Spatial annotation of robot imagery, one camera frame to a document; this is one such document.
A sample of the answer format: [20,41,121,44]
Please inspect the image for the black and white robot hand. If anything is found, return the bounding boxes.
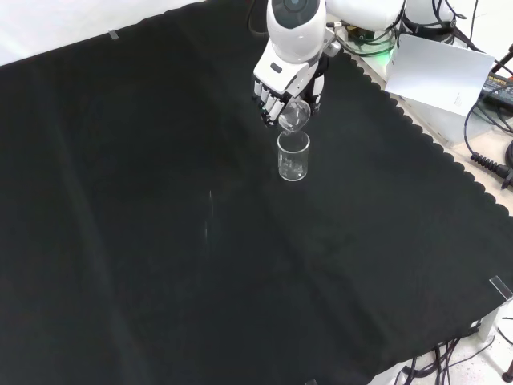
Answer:
[252,42,332,129]

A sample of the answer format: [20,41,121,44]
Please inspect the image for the clear glass beaker with water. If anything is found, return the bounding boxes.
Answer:
[278,99,312,134]

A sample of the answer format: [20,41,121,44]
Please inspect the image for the clear empty glass beaker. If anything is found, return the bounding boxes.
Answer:
[277,130,311,183]

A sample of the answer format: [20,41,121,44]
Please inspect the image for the pale board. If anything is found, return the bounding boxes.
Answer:
[384,33,496,118]

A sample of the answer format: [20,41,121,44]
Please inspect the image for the black bench cloth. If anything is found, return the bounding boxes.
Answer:
[0,0,513,385]

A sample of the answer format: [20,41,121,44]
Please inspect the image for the black box with yellow label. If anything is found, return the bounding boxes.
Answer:
[479,71,513,103]

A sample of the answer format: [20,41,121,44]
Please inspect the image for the black coiled cable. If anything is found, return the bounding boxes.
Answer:
[464,94,513,192]

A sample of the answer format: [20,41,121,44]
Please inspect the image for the black floor cables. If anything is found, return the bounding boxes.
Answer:
[394,335,499,385]

